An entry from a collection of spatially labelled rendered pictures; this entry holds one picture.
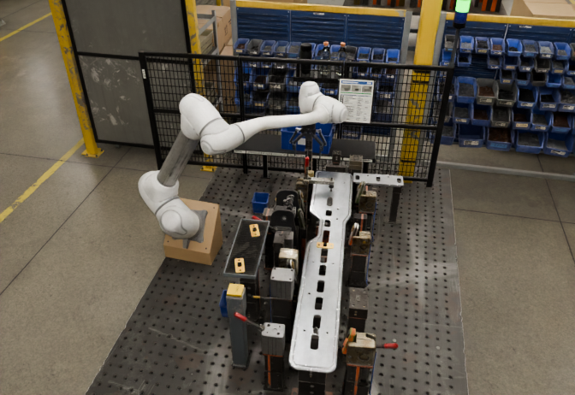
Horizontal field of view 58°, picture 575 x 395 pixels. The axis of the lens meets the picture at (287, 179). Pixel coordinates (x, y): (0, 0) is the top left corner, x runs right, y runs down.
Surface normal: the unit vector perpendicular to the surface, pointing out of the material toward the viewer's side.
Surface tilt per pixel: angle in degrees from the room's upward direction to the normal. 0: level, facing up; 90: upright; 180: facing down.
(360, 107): 90
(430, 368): 0
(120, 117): 92
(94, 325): 0
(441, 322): 0
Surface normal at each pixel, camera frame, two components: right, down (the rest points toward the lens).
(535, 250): 0.00, -0.82
